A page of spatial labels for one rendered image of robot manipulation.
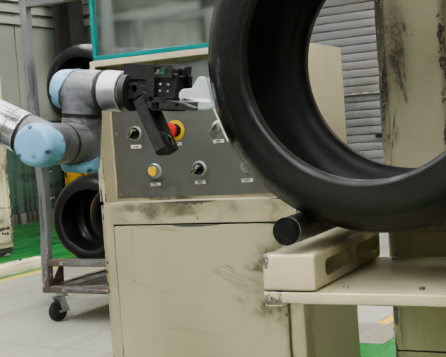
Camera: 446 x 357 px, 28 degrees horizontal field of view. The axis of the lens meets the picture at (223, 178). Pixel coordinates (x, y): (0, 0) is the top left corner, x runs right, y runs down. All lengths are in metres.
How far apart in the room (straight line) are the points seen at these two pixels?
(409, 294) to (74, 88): 0.72
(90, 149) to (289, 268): 0.47
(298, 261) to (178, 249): 0.86
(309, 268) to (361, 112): 9.69
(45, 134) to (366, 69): 9.62
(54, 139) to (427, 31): 0.71
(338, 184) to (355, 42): 9.77
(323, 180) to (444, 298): 0.25
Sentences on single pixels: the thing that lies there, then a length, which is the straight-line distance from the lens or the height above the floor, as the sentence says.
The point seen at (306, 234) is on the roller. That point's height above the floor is 0.89.
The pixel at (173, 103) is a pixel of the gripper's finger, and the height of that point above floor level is 1.12.
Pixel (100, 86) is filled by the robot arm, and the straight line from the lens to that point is 1.63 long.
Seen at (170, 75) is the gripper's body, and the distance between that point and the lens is 1.56.
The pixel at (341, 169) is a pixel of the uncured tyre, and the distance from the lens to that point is 1.63.
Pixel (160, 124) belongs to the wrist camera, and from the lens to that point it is 1.60.
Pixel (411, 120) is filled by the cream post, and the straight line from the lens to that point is 1.70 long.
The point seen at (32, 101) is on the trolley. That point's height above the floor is 1.32.
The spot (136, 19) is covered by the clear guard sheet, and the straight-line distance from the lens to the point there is 2.30.
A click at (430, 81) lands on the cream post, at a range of 1.69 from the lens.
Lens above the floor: 1.06
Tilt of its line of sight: 3 degrees down
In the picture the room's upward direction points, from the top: 4 degrees counter-clockwise
